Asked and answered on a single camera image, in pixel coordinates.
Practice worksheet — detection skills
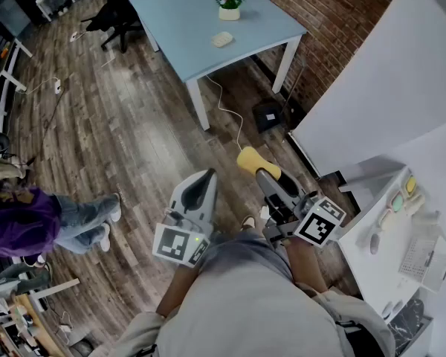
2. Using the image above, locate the black office chair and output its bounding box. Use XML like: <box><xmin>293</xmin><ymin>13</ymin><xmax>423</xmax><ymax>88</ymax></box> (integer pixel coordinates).
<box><xmin>80</xmin><ymin>0</ymin><xmax>144</xmax><ymax>54</ymax></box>

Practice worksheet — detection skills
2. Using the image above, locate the person's left forearm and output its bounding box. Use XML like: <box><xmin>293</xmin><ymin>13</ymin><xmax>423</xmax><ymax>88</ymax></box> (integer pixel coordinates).
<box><xmin>155</xmin><ymin>264</ymin><xmax>201</xmax><ymax>318</ymax></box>

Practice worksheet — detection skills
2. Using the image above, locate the person's grey clothing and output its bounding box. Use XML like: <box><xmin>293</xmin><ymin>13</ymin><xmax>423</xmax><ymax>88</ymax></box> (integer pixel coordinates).
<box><xmin>92</xmin><ymin>231</ymin><xmax>397</xmax><ymax>357</ymax></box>

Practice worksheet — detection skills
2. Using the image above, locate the white mesh basket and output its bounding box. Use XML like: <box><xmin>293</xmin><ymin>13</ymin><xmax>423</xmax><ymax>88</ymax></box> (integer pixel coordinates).
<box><xmin>398</xmin><ymin>234</ymin><xmax>446</xmax><ymax>293</ymax></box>

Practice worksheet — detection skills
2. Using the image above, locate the white partition panel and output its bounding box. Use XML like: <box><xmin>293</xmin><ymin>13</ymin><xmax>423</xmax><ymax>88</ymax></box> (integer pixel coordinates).
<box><xmin>288</xmin><ymin>0</ymin><xmax>446</xmax><ymax>180</ymax></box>

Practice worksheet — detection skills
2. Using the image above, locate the white desk frame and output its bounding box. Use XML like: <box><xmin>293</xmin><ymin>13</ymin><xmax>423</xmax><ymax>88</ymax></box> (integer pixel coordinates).
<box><xmin>0</xmin><ymin>37</ymin><xmax>33</xmax><ymax>133</ymax></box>

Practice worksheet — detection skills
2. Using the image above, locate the white floor cable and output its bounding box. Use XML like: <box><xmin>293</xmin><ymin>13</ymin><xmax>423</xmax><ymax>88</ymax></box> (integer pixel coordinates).
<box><xmin>204</xmin><ymin>74</ymin><xmax>245</xmax><ymax>152</ymax></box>

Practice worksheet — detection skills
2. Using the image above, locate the cluttered wooden desk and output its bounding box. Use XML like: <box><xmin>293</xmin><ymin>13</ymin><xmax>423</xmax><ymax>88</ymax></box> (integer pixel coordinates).
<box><xmin>0</xmin><ymin>294</ymin><xmax>83</xmax><ymax>357</ymax></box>

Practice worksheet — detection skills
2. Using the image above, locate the person's right forearm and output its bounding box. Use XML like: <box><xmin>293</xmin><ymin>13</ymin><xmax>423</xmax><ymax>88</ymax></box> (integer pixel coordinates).
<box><xmin>284</xmin><ymin>236</ymin><xmax>330</xmax><ymax>293</ymax></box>

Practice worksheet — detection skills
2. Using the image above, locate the cream soap dish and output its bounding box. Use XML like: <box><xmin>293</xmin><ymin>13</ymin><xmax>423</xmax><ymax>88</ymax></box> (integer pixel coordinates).
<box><xmin>210</xmin><ymin>30</ymin><xmax>235</xmax><ymax>48</ymax></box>

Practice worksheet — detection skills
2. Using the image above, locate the light blue table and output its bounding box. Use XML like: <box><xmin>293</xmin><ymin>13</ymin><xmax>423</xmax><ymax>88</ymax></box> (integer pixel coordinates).
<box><xmin>127</xmin><ymin>0</ymin><xmax>308</xmax><ymax>132</ymax></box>

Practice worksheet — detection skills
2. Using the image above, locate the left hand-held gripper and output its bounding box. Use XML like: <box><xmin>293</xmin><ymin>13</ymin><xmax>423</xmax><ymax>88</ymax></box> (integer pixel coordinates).
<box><xmin>152</xmin><ymin>168</ymin><xmax>219</xmax><ymax>268</ymax></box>

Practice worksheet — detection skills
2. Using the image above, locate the yellow sponge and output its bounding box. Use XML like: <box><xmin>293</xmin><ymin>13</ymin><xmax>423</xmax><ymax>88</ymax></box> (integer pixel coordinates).
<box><xmin>236</xmin><ymin>146</ymin><xmax>282</xmax><ymax>181</ymax></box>

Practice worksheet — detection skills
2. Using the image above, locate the black floor box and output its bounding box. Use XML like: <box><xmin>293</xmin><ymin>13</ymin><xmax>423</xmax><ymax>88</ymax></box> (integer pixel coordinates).
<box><xmin>251</xmin><ymin>100</ymin><xmax>288</xmax><ymax>134</ymax></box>

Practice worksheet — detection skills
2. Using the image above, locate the white desk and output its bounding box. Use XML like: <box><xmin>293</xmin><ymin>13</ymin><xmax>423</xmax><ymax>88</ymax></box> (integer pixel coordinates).
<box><xmin>336</xmin><ymin>124</ymin><xmax>446</xmax><ymax>357</ymax></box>

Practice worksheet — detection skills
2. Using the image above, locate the black marbled board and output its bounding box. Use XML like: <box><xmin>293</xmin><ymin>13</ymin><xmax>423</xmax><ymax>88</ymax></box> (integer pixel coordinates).
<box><xmin>388</xmin><ymin>298</ymin><xmax>433</xmax><ymax>353</ymax></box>

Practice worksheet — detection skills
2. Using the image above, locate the cream pot of artificial flowers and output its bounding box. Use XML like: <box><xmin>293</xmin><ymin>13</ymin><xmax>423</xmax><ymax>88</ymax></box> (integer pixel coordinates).
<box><xmin>213</xmin><ymin>0</ymin><xmax>246</xmax><ymax>22</ymax></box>

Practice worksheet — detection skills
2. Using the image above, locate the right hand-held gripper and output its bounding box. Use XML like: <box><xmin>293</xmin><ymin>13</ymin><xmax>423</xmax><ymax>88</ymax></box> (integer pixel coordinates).
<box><xmin>255</xmin><ymin>167</ymin><xmax>347</xmax><ymax>251</ymax></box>

